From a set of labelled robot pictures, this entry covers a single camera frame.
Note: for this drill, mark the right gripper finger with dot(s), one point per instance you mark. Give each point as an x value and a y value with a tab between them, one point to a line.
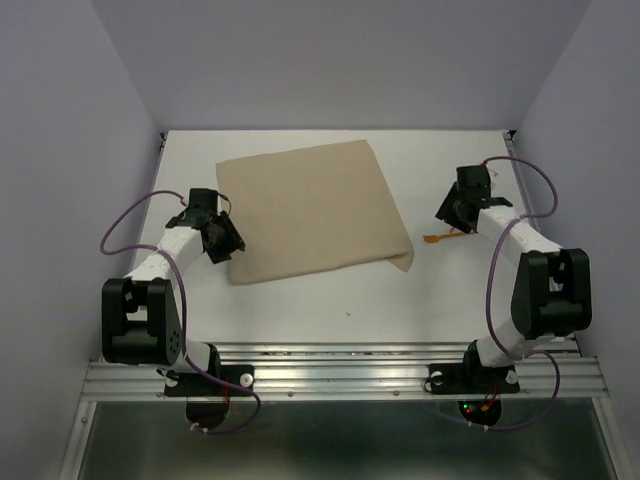
467	226
446	211

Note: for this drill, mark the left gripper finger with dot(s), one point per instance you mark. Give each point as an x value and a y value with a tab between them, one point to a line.
233	241
219	255

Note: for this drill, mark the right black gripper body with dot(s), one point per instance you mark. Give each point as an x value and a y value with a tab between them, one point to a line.
448	210

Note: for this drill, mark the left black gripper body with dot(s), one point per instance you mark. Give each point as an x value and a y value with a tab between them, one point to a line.
218	242

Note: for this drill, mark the beige cloth napkin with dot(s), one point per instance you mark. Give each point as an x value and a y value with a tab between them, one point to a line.
312	210

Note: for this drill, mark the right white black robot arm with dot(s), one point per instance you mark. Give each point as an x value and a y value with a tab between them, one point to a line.
494	350

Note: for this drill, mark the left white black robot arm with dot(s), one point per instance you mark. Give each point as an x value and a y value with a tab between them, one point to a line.
144	313

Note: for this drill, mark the right aluminium side rail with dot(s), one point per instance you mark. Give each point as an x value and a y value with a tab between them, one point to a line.
520	165

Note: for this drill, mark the aluminium mounting rail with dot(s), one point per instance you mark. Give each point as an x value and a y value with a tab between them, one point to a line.
396	371

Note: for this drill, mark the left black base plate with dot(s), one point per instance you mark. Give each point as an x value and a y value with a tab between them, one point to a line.
184	385

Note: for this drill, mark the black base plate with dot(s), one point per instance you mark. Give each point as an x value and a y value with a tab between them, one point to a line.
184	385
456	379

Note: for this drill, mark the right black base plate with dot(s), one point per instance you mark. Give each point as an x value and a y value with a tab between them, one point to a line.
456	379

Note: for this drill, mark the left aluminium frame post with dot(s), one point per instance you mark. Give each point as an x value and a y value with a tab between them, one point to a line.
78	439

